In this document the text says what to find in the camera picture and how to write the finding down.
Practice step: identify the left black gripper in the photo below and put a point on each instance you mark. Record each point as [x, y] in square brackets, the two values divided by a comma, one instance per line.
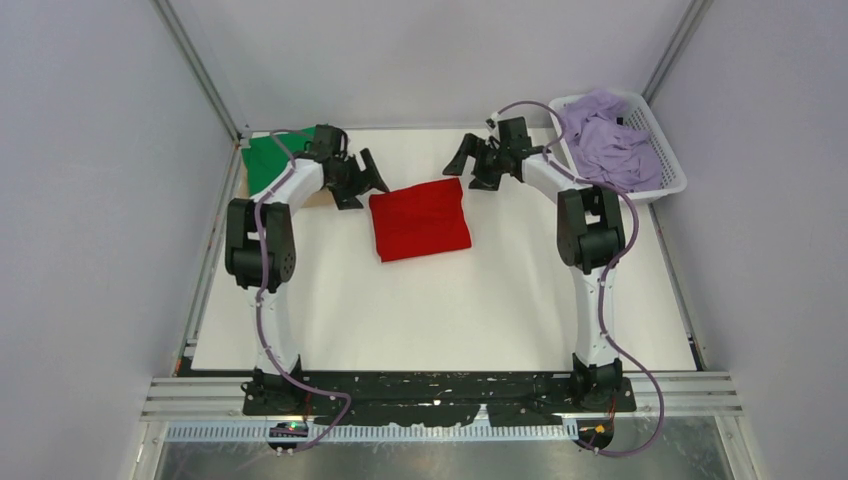
[347, 199]

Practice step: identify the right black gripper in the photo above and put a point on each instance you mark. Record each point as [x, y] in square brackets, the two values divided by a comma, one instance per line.
[483, 181]

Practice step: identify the red t shirt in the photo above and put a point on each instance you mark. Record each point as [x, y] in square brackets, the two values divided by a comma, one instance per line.
[421, 220]

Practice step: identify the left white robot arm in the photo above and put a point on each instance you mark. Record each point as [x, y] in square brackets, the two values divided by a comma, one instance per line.
[260, 254]

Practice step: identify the folded beige t shirt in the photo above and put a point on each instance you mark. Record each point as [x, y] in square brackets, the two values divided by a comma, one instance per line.
[318, 199]

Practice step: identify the folded green t shirt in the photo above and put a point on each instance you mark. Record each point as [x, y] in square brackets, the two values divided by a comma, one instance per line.
[264, 160]

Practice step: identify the lilac t shirt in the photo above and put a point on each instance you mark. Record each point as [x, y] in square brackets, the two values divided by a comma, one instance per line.
[603, 150]

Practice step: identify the white plastic basket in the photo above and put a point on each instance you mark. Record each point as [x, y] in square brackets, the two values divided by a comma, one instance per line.
[640, 117]

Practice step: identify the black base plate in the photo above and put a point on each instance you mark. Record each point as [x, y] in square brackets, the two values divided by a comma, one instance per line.
[431, 399]

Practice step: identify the left aluminium frame post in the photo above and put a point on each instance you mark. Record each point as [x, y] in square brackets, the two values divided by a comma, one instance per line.
[180, 35]

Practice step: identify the aluminium frame post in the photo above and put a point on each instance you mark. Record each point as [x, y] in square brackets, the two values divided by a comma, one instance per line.
[180, 35]
[688, 24]

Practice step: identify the right aluminium frame post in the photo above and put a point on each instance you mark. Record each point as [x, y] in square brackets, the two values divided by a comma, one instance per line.
[688, 24]

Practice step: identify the white slotted cable duct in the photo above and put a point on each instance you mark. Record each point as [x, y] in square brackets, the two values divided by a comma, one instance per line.
[299, 431]

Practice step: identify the aluminium front rail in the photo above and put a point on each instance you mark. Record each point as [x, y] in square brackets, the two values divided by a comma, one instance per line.
[685, 394]

